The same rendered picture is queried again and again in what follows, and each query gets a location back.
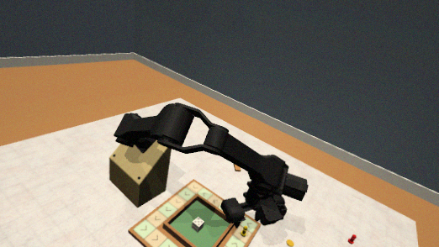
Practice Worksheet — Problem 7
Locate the red game pawn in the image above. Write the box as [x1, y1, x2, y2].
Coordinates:
[348, 234, 356, 244]

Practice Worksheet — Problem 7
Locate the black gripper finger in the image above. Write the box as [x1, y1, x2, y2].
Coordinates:
[254, 211, 259, 222]
[234, 217, 246, 228]

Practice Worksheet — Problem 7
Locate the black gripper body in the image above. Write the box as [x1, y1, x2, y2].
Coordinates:
[220, 181, 285, 223]

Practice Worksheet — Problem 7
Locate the yellow disc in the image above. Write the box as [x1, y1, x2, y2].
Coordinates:
[286, 239, 294, 247]

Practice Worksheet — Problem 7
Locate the white die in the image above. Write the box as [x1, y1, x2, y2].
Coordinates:
[192, 217, 204, 232]

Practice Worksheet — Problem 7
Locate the yellow game pawn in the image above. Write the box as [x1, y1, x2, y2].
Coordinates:
[241, 226, 247, 237]

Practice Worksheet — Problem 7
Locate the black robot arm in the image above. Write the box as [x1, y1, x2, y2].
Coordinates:
[114, 102, 309, 225]

